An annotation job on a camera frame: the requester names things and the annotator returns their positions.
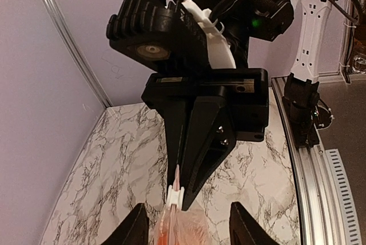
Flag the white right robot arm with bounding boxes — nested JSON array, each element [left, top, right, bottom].
[[142, 0, 331, 211]]

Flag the clear zip top bag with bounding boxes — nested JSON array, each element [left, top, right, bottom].
[[154, 166, 213, 245]]

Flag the left aluminium corner post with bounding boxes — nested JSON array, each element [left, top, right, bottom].
[[42, 0, 113, 108]]

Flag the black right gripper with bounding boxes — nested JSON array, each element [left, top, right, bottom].
[[141, 68, 269, 211]]

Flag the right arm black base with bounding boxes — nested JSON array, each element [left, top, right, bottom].
[[282, 73, 334, 148]]

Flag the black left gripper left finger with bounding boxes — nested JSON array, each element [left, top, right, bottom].
[[101, 203, 149, 245]]

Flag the aluminium front rail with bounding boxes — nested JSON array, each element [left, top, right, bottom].
[[270, 76, 366, 245]]

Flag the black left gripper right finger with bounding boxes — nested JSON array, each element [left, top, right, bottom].
[[230, 201, 279, 245]]

